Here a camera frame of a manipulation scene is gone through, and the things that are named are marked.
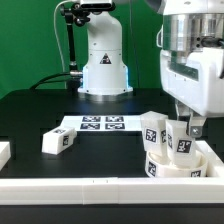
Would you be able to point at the white front rail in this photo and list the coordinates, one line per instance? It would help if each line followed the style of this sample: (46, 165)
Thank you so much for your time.
(83, 191)

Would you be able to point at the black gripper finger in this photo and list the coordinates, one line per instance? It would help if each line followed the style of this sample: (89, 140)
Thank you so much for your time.
(195, 122)

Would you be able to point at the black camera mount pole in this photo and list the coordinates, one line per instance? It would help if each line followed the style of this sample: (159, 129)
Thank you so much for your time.
(74, 15)

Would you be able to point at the white block at left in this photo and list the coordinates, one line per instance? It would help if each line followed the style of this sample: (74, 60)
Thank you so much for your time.
(5, 153)

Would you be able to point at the white marker sheet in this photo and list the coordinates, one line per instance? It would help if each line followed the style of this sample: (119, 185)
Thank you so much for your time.
(103, 122)

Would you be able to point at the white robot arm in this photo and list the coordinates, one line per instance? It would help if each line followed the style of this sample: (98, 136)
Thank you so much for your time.
(191, 39)

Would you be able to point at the white right rail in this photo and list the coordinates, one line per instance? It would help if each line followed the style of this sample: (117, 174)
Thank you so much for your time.
(215, 166)

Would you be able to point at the white rail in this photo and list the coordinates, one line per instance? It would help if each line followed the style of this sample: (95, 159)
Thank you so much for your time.
(215, 166)
(83, 191)

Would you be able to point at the white round stool seat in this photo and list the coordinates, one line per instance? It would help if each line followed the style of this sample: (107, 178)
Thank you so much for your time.
(155, 167)

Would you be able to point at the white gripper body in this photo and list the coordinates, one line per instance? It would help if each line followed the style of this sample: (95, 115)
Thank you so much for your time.
(204, 94)

